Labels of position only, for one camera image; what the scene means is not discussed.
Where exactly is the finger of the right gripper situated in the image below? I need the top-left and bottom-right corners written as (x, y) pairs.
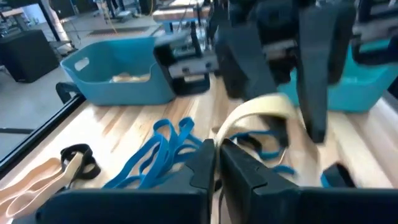
top-left (295, 0), bottom-right (358, 145)
top-left (215, 26), bottom-right (279, 101)

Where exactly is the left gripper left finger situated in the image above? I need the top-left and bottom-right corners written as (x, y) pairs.
top-left (12, 138), bottom-right (218, 224)

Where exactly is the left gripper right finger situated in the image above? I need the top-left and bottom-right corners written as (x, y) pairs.
top-left (219, 138), bottom-right (398, 224)

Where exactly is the cream rubber band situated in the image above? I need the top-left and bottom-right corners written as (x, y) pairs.
top-left (109, 72), bottom-right (152, 83)
top-left (4, 152), bottom-right (84, 218)
top-left (0, 157), bottom-right (63, 218)
top-left (214, 94), bottom-right (301, 150)

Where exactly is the wide blue rubber band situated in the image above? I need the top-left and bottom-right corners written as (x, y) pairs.
top-left (229, 129), bottom-right (287, 161)

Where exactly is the slate blue plastic basket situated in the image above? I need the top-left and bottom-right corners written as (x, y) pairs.
top-left (60, 36), bottom-right (177, 106)

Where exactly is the small black rubber band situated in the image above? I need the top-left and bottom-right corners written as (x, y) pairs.
top-left (320, 162), bottom-right (356, 190)

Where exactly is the teal green plastic basket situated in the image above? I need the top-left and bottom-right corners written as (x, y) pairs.
top-left (277, 40), bottom-right (398, 113)

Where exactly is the background wooden table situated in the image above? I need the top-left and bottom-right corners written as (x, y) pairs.
top-left (152, 0), bottom-right (215, 35)

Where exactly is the black cabinet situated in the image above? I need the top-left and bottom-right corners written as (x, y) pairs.
top-left (0, 29), bottom-right (60, 84)

